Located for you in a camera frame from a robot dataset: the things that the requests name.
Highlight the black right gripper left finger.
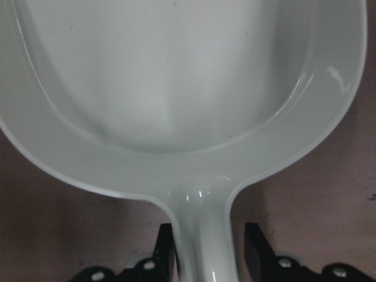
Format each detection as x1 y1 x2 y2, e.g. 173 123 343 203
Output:
153 223 176 281

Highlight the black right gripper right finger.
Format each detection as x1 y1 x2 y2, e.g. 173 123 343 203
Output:
244 223 277 282

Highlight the pale green plastic dustpan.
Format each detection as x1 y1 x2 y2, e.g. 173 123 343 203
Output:
1 1 367 281

